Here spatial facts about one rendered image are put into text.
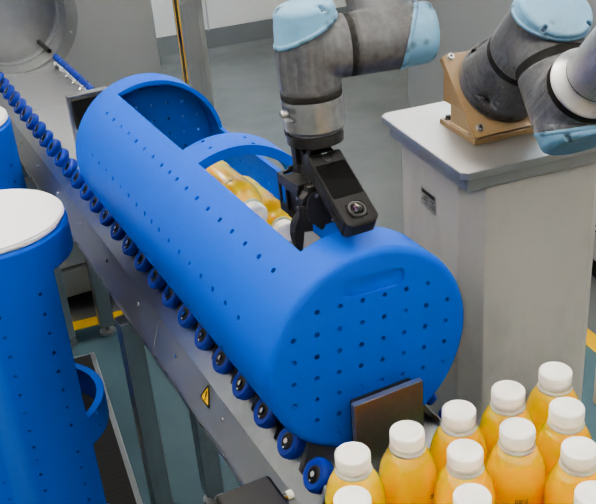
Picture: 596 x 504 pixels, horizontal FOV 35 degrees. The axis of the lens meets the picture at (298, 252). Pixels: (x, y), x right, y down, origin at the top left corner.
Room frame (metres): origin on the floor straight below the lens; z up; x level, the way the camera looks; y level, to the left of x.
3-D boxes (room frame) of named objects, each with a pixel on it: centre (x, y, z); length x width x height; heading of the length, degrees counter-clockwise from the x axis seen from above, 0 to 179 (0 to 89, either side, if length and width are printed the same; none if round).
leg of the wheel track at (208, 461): (1.93, 0.28, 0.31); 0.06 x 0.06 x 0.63; 25
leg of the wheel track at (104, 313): (2.83, 0.69, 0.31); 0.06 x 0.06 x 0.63; 25
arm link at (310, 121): (1.09, -0.03, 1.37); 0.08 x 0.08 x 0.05
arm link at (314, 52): (1.09, -0.03, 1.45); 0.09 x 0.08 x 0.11; 100
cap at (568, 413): (0.84, -0.29, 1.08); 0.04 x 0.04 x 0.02
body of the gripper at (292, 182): (1.09, -0.03, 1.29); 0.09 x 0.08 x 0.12; 25
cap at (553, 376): (0.91, -0.29, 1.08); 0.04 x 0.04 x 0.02
